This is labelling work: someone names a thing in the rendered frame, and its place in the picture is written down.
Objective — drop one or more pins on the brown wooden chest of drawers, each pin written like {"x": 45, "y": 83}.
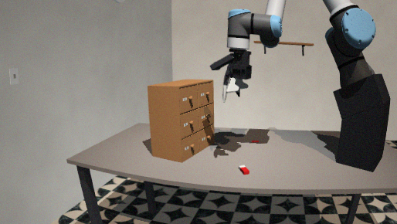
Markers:
{"x": 165, "y": 121}

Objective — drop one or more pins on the brown wooden drawer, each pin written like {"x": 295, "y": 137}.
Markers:
{"x": 189, "y": 122}
{"x": 190, "y": 145}
{"x": 205, "y": 115}
{"x": 205, "y": 93}
{"x": 188, "y": 97}
{"x": 206, "y": 136}

